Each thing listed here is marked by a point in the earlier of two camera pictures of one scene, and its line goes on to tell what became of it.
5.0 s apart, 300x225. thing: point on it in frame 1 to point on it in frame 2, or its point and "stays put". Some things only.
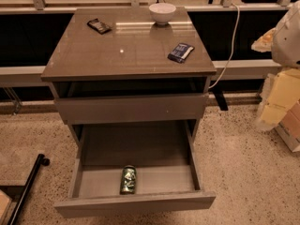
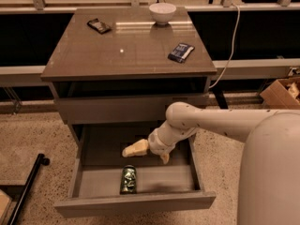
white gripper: [287, 44] to [155, 143]
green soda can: [127, 183] stays put
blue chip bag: [181, 52] stays put
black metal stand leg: [40, 160] stays put
